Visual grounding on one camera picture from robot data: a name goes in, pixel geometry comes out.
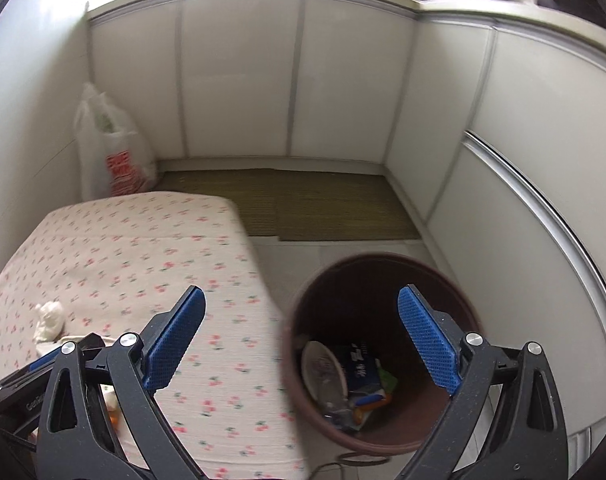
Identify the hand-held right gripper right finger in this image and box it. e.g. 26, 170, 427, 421
397, 284, 568, 480

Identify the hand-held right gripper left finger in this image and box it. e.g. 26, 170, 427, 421
33, 285, 207, 480

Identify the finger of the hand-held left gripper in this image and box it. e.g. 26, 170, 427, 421
27, 332, 108, 375

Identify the brown round waste bin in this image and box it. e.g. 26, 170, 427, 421
280, 253, 484, 454

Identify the crumpled white tissue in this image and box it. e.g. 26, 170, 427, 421
32, 301, 65, 347

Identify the blue tissue packet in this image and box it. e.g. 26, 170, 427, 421
340, 342, 384, 392

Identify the white round plastic lid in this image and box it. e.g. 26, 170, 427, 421
301, 341, 350, 402

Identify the green woven floor mat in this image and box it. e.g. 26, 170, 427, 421
275, 172, 422, 242
155, 168, 280, 237

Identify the white plastic shopping bag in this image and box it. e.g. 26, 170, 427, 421
74, 82, 158, 200

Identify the white sliding door cabinet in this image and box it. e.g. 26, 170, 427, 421
383, 0, 606, 443

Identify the white low cabinet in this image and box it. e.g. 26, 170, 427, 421
86, 0, 420, 182

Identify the black cable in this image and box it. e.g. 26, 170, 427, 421
308, 451, 392, 480

